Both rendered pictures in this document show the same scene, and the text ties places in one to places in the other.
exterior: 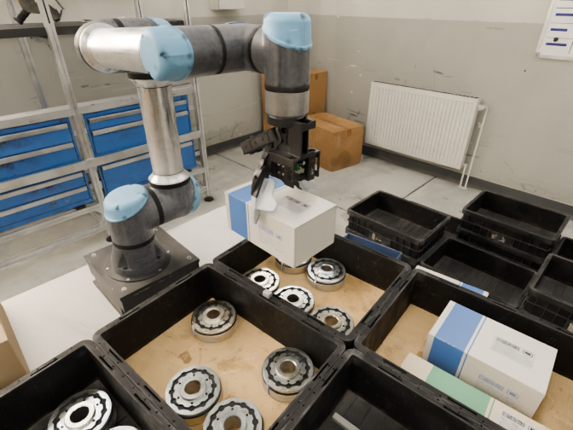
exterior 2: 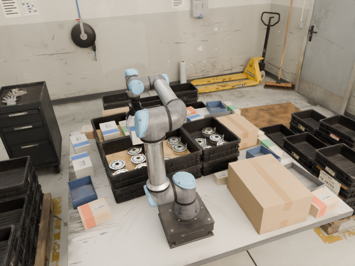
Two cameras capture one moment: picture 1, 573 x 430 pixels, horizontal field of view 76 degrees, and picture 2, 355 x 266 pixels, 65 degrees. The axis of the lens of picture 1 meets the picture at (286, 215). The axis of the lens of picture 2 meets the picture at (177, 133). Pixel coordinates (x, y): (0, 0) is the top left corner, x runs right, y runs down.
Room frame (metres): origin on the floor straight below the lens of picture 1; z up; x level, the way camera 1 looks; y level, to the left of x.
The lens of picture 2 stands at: (1.85, 0.94, 1.96)
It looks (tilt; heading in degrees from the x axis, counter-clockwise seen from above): 31 degrees down; 208
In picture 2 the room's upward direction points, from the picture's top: 2 degrees counter-clockwise
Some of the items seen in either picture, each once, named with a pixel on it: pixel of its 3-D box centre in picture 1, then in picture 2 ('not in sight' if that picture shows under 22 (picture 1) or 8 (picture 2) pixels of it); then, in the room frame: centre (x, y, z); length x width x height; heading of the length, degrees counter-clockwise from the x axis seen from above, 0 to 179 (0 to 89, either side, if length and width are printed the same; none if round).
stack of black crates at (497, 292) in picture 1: (467, 296); (9, 235); (1.24, -0.83, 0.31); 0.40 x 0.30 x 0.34; 45
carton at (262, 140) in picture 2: not in sight; (269, 147); (-0.03, 0.72, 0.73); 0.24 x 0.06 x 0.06; 47
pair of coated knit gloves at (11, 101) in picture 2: not in sight; (9, 100); (0.39, -1.72, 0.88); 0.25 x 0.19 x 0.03; 45
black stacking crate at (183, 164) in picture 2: (220, 362); (170, 149); (0.47, 0.13, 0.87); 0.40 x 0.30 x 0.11; 51
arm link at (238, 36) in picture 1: (239, 48); (138, 85); (0.69, 0.08, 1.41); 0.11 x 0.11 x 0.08; 45
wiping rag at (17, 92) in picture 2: not in sight; (16, 91); (0.21, -1.87, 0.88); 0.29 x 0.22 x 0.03; 45
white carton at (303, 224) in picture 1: (279, 217); (138, 129); (0.65, 0.02, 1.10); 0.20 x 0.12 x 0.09; 45
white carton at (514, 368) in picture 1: (484, 357); (110, 132); (0.48, -0.39, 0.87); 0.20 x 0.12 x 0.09; 49
